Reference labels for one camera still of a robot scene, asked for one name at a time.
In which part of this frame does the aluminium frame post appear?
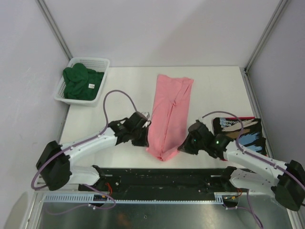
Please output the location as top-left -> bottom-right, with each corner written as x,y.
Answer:
245,0 -> 293,72
35,0 -> 73,60

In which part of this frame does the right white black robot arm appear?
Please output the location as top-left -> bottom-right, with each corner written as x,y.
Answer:
178,134 -> 305,211

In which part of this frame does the green t-shirt in basket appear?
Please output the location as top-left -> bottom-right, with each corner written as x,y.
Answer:
62,63 -> 104,101

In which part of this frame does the white plastic basket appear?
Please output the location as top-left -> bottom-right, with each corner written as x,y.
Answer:
54,57 -> 110,107

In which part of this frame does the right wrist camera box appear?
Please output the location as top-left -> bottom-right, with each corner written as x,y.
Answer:
188,120 -> 213,140

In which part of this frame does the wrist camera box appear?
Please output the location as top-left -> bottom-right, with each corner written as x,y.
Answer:
124,111 -> 150,131
188,120 -> 213,140

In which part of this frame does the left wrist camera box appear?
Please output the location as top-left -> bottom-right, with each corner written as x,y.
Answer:
124,111 -> 150,131

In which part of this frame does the pink t-shirt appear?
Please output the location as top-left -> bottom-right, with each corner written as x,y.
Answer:
147,74 -> 194,161

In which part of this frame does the white slotted cable duct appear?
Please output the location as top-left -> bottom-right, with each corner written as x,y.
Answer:
43,193 -> 239,204

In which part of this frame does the red folded t-shirt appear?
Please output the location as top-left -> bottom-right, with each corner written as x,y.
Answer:
238,116 -> 255,120

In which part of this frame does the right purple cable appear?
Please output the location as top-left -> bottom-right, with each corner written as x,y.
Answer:
202,111 -> 305,227

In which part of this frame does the left aluminium frame post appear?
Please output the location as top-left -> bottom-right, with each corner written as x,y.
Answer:
35,0 -> 73,60

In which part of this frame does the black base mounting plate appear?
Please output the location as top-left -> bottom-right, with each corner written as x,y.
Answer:
90,167 -> 238,193

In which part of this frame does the right aluminium frame post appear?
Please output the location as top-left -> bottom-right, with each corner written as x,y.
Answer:
245,0 -> 293,72

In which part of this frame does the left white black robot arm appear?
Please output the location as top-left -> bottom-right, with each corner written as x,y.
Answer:
35,118 -> 151,191

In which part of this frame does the black printed folded t-shirt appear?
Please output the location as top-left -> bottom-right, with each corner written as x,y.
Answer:
212,117 -> 267,156

